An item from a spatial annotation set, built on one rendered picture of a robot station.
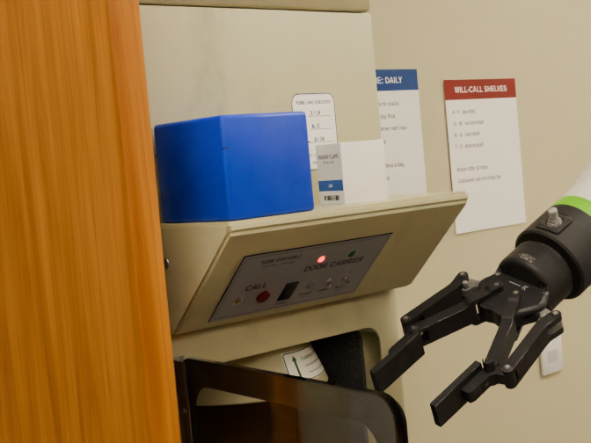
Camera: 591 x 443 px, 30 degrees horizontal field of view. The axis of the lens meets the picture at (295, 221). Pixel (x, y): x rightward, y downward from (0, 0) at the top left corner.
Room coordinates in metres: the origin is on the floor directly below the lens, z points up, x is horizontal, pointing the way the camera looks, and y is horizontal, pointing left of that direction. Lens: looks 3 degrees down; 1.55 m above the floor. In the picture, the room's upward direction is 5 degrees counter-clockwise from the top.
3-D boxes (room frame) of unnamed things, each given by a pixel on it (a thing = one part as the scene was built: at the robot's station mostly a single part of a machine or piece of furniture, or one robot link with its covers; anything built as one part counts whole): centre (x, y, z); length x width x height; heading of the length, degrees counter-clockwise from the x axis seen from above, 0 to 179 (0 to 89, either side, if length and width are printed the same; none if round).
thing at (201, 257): (1.07, -0.02, 1.46); 0.32 x 0.11 x 0.10; 132
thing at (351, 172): (1.10, -0.06, 1.54); 0.05 x 0.05 x 0.06; 28
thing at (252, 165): (1.00, 0.05, 1.56); 0.10 x 0.10 x 0.09; 42
